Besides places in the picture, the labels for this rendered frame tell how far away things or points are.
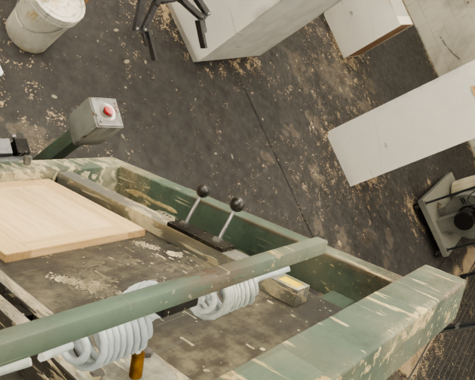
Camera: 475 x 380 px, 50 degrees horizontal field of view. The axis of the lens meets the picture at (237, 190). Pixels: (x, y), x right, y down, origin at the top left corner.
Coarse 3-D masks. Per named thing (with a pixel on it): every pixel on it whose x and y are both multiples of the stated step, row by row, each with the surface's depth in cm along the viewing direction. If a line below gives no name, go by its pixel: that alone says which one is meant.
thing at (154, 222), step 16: (64, 176) 162; (80, 176) 163; (80, 192) 157; (96, 192) 152; (112, 192) 152; (112, 208) 147; (128, 208) 142; (144, 208) 143; (144, 224) 138; (160, 224) 134; (176, 240) 130; (192, 240) 127; (208, 256) 124; (224, 256) 120; (240, 256) 120; (272, 288) 112; (288, 288) 109; (304, 288) 109; (288, 304) 109
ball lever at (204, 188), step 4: (200, 184) 133; (204, 184) 133; (196, 188) 133; (200, 188) 132; (204, 188) 132; (208, 188) 132; (196, 192) 133; (200, 192) 132; (204, 192) 132; (208, 192) 132; (200, 196) 133; (204, 196) 132; (196, 200) 133; (200, 200) 133; (196, 204) 132; (192, 208) 132; (192, 212) 132; (188, 216) 132; (188, 220) 132; (180, 224) 131; (184, 224) 131; (188, 224) 131
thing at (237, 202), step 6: (234, 198) 125; (240, 198) 125; (234, 204) 125; (240, 204) 125; (234, 210) 125; (240, 210) 125; (228, 216) 125; (228, 222) 125; (222, 228) 125; (222, 234) 125; (216, 240) 124; (222, 240) 124
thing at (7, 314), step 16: (0, 272) 86; (0, 288) 83; (16, 288) 82; (128, 288) 57; (0, 304) 77; (16, 304) 80; (32, 304) 78; (192, 304) 53; (0, 320) 76; (16, 320) 73; (144, 352) 60; (32, 368) 70; (48, 368) 67; (64, 368) 65; (112, 368) 61; (128, 368) 61; (144, 368) 62; (160, 368) 62
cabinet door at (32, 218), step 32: (0, 192) 143; (32, 192) 147; (64, 192) 151; (0, 224) 121; (32, 224) 124; (64, 224) 128; (96, 224) 131; (128, 224) 135; (0, 256) 107; (32, 256) 110
